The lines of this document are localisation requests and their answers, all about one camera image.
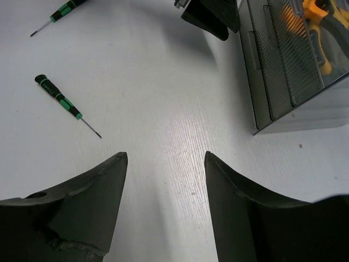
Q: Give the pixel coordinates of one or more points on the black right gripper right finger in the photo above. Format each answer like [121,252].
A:
[253,223]

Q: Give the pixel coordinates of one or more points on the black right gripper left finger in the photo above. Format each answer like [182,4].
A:
[72,221]

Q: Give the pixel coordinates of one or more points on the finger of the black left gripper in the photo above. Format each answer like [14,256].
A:
[226,11]
[200,16]

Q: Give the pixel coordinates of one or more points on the clear plastic drawer organizer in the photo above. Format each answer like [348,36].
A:
[288,92]

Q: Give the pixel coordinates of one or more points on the orange black handled pliers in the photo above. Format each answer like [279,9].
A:
[333,18]

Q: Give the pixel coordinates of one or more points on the green screwdriver slanted left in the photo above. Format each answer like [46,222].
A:
[65,9]

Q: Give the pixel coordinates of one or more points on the green screwdriver centre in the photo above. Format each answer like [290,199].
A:
[55,93]

